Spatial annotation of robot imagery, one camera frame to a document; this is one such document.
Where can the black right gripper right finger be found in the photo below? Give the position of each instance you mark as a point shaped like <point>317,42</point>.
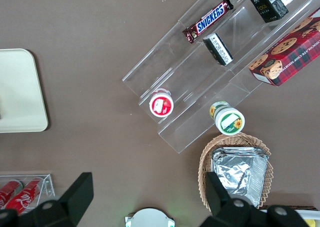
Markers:
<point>222,209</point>

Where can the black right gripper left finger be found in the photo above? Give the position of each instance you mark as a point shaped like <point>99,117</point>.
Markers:
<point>72,202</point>

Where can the oval light wicker basket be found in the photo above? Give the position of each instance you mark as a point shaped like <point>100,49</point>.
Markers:
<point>240,138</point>

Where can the cream plastic tray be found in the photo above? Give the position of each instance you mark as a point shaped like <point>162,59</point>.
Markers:
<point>17,92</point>

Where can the clear acrylic bottle rack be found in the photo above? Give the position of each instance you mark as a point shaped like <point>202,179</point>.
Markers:
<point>48,187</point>

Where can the aluminium foil container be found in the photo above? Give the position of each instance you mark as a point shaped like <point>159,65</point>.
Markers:
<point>240,177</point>

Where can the green lid yogurt cup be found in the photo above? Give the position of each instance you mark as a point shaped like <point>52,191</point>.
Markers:
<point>228,120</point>

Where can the yellow snack packet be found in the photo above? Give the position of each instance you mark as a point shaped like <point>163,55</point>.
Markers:
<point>313,224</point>

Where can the red lid yogurt cup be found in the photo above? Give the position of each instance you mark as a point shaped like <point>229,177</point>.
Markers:
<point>161,105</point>

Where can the clear acrylic stepped display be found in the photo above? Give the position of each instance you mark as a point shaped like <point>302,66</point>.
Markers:
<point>175,62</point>

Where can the black box white label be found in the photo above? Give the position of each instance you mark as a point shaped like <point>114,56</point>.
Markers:
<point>218,49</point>

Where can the red tartan cookie box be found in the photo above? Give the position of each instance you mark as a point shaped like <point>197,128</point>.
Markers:
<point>287,57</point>

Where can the Snickers chocolate bar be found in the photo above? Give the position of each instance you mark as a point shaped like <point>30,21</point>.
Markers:
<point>208,19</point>

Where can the small black box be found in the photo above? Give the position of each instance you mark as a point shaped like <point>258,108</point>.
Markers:
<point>267,7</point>

